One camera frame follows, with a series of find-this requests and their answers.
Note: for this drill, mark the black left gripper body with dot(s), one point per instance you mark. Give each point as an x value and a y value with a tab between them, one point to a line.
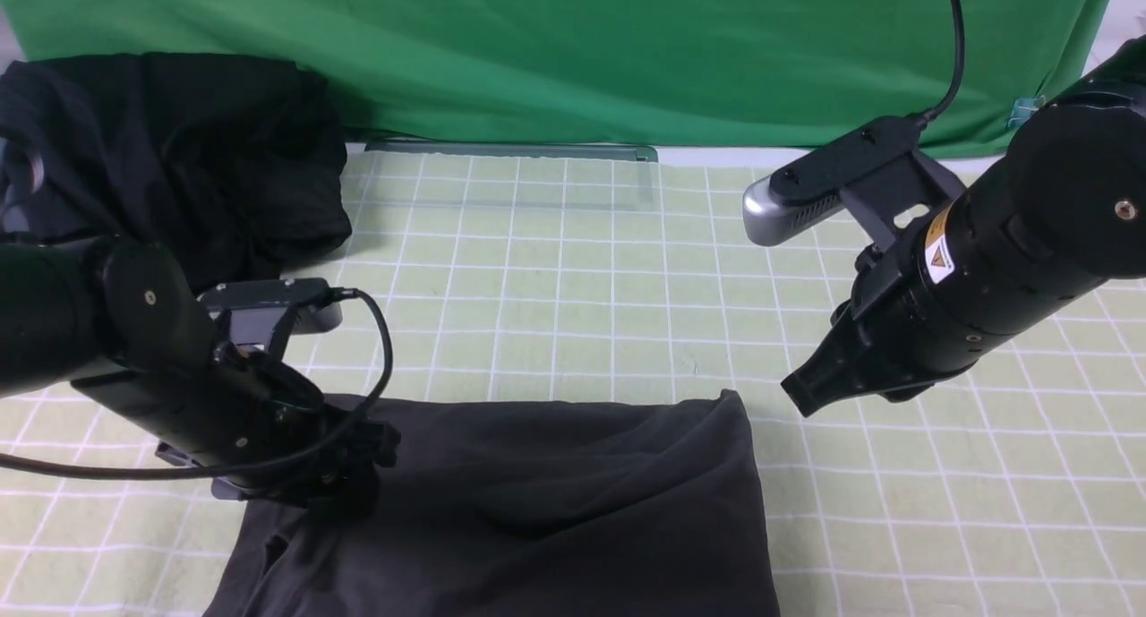
231	396

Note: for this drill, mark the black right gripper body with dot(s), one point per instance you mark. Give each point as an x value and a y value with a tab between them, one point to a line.
938	305

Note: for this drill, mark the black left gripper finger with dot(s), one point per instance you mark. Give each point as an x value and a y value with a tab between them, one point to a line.
342	480

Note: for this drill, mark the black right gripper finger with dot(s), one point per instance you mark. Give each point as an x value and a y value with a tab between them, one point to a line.
843	366

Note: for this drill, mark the gray long-sleeve shirt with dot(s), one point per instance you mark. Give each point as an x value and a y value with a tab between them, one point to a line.
528	508

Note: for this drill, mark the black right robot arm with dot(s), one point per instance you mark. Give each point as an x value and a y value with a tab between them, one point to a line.
1076	171

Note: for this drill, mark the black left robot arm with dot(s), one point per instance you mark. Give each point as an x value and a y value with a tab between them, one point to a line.
63	305

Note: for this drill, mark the blue binder clip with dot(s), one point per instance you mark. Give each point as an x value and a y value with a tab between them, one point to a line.
1023	109

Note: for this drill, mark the light green grid mat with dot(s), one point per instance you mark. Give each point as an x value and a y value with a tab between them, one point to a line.
1016	490

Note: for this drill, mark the pile of black clothes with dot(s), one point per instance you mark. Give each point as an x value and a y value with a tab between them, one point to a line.
231	162

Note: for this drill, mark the green backdrop cloth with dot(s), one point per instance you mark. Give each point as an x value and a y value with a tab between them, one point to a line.
696	73

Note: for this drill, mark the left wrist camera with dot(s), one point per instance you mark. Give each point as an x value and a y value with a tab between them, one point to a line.
266	314

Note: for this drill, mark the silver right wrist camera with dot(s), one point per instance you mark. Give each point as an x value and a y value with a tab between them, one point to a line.
875	173

